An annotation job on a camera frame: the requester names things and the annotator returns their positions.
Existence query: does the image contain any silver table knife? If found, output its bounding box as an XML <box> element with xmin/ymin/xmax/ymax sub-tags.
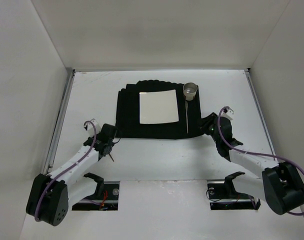
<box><xmin>185</xmin><ymin>100</ymin><xmax>189</xmax><ymax>134</ymax></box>

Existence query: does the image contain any black cloth placemat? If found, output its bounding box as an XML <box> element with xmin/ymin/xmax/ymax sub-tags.
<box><xmin>116</xmin><ymin>79</ymin><xmax>203</xmax><ymax>140</ymax></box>

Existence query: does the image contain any metal cup with paper sleeve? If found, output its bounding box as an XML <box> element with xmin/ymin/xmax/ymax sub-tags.
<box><xmin>183</xmin><ymin>82</ymin><xmax>198</xmax><ymax>101</ymax></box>

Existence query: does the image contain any square white plate black rim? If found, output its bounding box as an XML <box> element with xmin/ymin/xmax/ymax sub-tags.
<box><xmin>139</xmin><ymin>89</ymin><xmax>179</xmax><ymax>125</ymax></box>

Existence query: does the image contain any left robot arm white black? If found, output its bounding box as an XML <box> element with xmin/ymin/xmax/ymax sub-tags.
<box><xmin>25</xmin><ymin>120</ymin><xmax>118</xmax><ymax>227</ymax></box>

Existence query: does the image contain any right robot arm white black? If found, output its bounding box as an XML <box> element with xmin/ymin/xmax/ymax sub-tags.
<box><xmin>197</xmin><ymin>111</ymin><xmax>304</xmax><ymax>215</ymax></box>

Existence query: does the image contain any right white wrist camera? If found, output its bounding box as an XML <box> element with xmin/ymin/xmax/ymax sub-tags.
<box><xmin>221</xmin><ymin>107</ymin><xmax>234</xmax><ymax>121</ymax></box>

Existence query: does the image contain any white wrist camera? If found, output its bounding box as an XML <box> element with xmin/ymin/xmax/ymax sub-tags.
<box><xmin>83</xmin><ymin>118</ymin><xmax>101</xmax><ymax>136</ymax></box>
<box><xmin>221</xmin><ymin>107</ymin><xmax>234</xmax><ymax>121</ymax></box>

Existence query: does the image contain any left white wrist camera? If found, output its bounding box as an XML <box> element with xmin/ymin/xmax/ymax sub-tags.
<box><xmin>83</xmin><ymin>118</ymin><xmax>101</xmax><ymax>136</ymax></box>

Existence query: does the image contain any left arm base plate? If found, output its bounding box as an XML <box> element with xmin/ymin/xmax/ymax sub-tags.
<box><xmin>72</xmin><ymin>181</ymin><xmax>120</xmax><ymax>212</ymax></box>

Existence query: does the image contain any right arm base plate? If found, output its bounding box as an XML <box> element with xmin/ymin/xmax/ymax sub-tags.
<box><xmin>206</xmin><ymin>181</ymin><xmax>261</xmax><ymax>211</ymax></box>

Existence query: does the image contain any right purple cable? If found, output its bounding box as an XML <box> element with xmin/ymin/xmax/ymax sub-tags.
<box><xmin>217</xmin><ymin>106</ymin><xmax>304</xmax><ymax>216</ymax></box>

